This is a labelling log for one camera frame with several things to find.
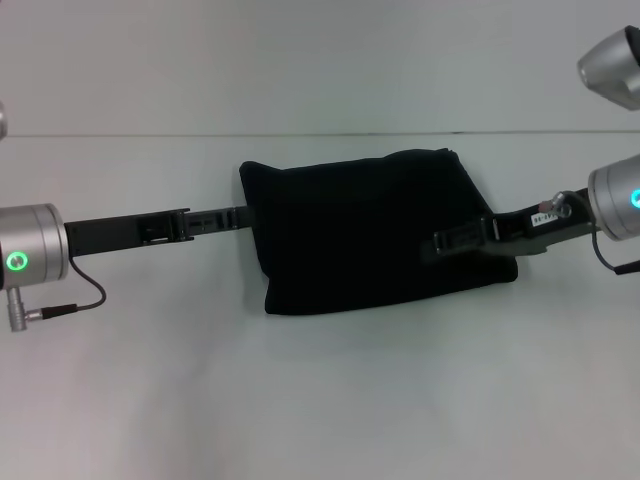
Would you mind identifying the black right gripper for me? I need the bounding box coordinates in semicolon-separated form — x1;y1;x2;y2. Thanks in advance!
421;187;599;265

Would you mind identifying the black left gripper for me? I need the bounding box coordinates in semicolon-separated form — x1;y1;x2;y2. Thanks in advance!
63;203;257;259

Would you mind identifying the black shirt with FREE print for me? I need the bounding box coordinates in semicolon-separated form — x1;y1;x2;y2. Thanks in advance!
238;147;519;317

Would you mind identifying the right arm cable with plug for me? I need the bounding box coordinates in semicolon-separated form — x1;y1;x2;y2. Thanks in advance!
538;188;640;277

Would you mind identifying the arm cable with plug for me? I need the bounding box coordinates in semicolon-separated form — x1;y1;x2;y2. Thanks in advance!
5;256;108;333
538;188;640;277

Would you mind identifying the left arm cable with plug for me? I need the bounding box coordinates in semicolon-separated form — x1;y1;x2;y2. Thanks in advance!
5;256;108;333

